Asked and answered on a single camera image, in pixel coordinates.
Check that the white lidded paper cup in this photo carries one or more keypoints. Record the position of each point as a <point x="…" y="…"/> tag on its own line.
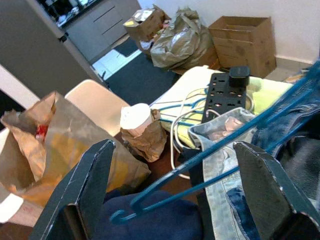
<point x="136" y="117"/>

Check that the black charger plug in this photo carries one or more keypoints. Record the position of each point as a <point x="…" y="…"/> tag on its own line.
<point x="238" y="77"/>

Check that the pale teal towel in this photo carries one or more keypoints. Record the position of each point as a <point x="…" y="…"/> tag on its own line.
<point x="270" y="96"/>

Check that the large brown paper bag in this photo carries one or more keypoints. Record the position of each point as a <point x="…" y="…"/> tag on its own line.
<point x="62" y="130"/>

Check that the small brown paper bag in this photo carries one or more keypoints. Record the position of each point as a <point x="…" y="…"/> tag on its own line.
<point x="147" y="142"/>

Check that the blue denim jeans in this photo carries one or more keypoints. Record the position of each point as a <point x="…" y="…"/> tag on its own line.
<point x="217" y="200"/>

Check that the small dark floor mat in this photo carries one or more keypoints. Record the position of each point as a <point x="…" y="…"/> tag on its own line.
<point x="127" y="47"/>

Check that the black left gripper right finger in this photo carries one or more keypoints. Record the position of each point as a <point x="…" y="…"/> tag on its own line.
<point x="262" y="190"/>

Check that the navy blue garment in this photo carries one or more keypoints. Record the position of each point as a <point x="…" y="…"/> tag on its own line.
<point x="155" y="225"/>

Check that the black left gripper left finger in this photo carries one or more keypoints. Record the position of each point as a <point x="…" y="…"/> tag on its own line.
<point x="85" y="180"/>

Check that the large dark floor mat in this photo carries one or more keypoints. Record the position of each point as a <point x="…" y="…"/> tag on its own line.
<point x="140" y="77"/>

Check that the cream folded cloth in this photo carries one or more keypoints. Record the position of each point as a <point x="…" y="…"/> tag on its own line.
<point x="185" y="85"/>

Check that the plain black garment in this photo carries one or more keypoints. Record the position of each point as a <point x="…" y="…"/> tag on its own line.
<point x="305" y="162"/>

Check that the black power strip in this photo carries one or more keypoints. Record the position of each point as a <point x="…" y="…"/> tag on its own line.
<point x="225" y="100"/>

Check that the small cardboard box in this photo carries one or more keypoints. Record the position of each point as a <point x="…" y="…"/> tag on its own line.
<point x="147" y="25"/>

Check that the large cardboard box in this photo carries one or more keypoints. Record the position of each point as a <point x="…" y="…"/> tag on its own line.
<point x="245" y="45"/>

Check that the grey drawer cabinet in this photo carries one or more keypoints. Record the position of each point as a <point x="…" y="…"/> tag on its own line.
<point x="100" y="25"/>

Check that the blue plastic hanger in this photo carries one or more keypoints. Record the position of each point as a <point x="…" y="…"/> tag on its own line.
<point x="160" y="182"/>

